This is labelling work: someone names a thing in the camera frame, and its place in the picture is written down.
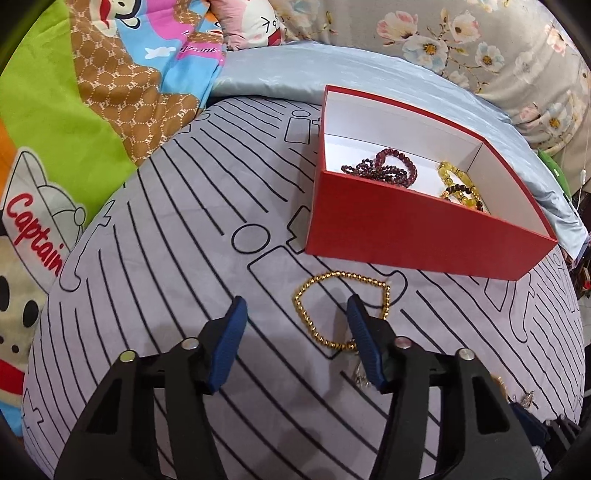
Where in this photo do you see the silver chain necklace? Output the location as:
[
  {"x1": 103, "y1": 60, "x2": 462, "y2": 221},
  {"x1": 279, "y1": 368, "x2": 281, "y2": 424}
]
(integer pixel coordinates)
[{"x1": 351, "y1": 354, "x2": 371, "y2": 386}]

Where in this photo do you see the gold bead bracelet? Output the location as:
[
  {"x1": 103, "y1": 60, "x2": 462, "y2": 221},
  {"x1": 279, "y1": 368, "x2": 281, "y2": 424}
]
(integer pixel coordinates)
[{"x1": 293, "y1": 270, "x2": 393, "y2": 353}]

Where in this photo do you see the yellow amber bead bracelet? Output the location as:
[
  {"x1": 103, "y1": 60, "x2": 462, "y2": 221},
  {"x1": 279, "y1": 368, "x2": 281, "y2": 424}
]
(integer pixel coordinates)
[{"x1": 437, "y1": 160, "x2": 486, "y2": 212}]

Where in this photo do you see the red jewelry box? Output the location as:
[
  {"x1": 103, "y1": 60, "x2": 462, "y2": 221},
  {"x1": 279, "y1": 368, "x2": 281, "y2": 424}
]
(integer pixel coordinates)
[{"x1": 305, "y1": 85, "x2": 557, "y2": 280}]

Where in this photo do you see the green object at edge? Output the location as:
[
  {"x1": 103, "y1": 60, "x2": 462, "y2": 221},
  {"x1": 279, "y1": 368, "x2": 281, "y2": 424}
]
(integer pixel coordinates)
[{"x1": 537, "y1": 150, "x2": 572, "y2": 198}]

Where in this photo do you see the colourful monkey cartoon blanket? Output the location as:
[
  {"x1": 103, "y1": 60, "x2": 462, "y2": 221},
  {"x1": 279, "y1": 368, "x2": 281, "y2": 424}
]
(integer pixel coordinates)
[{"x1": 1, "y1": 1, "x2": 225, "y2": 434}]

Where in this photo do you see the grey floral bedsheet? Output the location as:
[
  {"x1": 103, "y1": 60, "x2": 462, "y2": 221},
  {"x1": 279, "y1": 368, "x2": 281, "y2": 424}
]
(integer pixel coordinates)
[{"x1": 273, "y1": 0, "x2": 590, "y2": 191}]

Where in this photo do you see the pink bunny cushion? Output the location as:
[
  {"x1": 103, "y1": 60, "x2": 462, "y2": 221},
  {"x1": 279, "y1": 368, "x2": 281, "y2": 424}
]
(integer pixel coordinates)
[{"x1": 211, "y1": 0, "x2": 284, "y2": 51}]

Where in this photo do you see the silver chain with pendant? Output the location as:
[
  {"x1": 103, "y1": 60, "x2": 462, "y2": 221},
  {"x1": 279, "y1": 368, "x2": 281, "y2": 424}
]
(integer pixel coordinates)
[{"x1": 491, "y1": 375, "x2": 539, "y2": 409}]

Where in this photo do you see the purple bead bracelet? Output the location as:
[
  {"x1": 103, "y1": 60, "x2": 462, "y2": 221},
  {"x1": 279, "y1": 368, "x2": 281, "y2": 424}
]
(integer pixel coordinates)
[{"x1": 341, "y1": 147, "x2": 419, "y2": 189}]

